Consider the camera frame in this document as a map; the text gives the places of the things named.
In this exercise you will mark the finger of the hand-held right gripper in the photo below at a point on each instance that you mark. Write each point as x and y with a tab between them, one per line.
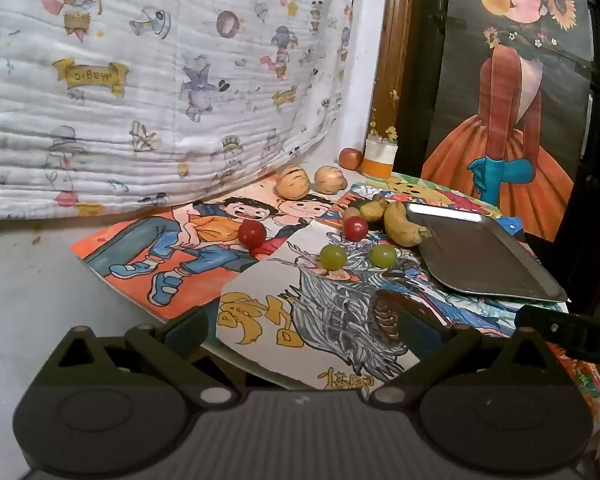
555	330

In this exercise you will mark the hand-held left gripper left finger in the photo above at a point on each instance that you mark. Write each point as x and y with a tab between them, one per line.
192	332

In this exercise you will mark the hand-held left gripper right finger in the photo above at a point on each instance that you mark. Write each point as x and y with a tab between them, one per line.
412	332

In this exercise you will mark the green grape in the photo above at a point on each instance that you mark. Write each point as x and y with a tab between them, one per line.
383	255
333	257

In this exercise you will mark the metal tray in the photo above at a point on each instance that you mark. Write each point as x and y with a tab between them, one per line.
485	255

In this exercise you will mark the yellow banana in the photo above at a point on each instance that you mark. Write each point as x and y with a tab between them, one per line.
377	202
370	214
402	225

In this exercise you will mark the red cherry tomato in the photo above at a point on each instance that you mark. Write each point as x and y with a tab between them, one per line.
252	234
355	228

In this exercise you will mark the striped yellow pepino melon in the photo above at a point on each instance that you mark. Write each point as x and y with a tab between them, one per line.
293	181
327	179

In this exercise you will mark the orange cartoon boys drawing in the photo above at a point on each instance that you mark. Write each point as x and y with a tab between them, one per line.
180	255

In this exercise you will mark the grey dragon drawing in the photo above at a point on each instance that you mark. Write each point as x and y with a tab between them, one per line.
330	320

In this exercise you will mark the white orange jar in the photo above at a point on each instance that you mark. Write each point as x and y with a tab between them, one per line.
379	157

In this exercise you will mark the small red apple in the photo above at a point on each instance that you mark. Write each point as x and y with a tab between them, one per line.
350	159

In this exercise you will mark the yellow flower sprig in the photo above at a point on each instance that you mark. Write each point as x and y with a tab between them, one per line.
385	130

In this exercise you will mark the white printed blanket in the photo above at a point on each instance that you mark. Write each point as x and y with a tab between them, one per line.
130	85

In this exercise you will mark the wall poster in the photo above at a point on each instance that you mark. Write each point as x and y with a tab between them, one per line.
510	110

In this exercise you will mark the wooden door frame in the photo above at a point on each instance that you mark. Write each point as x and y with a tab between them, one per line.
392	60

